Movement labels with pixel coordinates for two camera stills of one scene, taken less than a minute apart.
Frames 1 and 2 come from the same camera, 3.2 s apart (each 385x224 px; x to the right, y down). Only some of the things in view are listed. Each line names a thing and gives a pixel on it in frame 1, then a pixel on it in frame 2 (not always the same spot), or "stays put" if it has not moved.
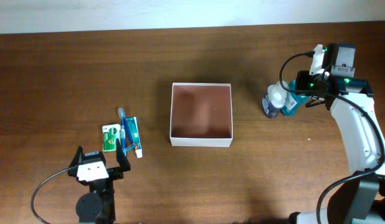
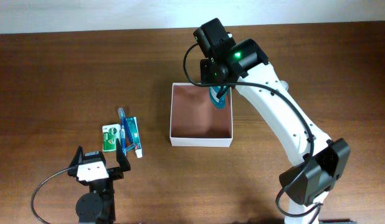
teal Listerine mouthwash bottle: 293,100 → 219,103
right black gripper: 303,76 → 207,74
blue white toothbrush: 121,112 stays put
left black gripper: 117,173 stays put
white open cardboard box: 201,115 stays put
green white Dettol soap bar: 110,133 stays put
